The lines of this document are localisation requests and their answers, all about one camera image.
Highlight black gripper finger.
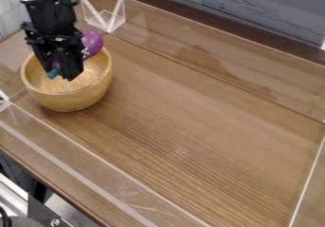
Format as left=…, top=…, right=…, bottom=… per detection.
left=32, top=44, right=54, bottom=72
left=58, top=47, right=85, bottom=81

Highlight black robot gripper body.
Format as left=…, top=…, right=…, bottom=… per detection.
left=20, top=0, right=85, bottom=60

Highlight purple toy eggplant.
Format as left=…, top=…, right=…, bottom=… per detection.
left=47, top=29, right=105, bottom=80

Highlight brown wooden bowl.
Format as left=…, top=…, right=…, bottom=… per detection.
left=20, top=47, right=113, bottom=112

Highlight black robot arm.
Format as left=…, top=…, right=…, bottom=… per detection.
left=20, top=0, right=86, bottom=81

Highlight clear acrylic corner bracket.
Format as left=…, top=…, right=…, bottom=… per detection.
left=81, top=0, right=126, bottom=33

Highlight clear acrylic tray wall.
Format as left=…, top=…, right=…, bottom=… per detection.
left=0, top=1, right=325, bottom=227

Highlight black metal table bracket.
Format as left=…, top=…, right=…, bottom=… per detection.
left=27, top=196, right=74, bottom=227

